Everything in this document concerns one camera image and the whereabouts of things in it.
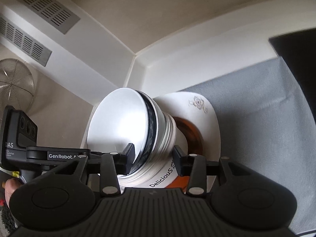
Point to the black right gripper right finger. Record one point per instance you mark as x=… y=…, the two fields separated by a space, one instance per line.
x=197 y=168

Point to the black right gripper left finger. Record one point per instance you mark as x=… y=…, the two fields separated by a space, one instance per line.
x=109 y=165

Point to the brown round plate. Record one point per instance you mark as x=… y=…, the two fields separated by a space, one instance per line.
x=194 y=143

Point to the cream Delicious bowl stack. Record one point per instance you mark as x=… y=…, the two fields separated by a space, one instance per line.
x=159 y=170

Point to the white floral plate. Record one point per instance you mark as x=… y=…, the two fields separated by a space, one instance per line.
x=198 y=110

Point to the blue patterned white bowl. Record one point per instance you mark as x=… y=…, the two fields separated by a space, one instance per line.
x=124 y=116

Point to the person's left hand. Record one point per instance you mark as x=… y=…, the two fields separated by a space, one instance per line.
x=10 y=186

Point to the metal mesh strainer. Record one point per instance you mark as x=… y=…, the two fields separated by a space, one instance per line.
x=17 y=85

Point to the grey table mat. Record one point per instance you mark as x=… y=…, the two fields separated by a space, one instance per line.
x=267 y=125

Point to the grey vent grille left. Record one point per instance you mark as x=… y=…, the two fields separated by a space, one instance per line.
x=24 y=42

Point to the grey vent grille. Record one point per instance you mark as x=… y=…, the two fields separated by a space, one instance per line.
x=24 y=42
x=54 y=13

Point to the grey vent grille right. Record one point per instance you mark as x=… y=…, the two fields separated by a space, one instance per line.
x=54 y=13

